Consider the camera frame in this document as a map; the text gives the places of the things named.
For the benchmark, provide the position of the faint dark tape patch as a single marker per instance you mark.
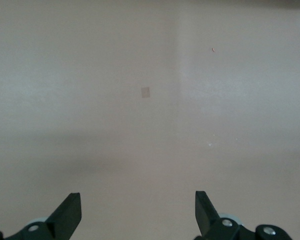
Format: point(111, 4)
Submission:
point(145, 92)

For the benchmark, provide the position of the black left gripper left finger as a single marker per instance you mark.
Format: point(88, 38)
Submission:
point(62, 220)

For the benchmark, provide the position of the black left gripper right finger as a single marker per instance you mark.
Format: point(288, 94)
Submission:
point(207, 222)

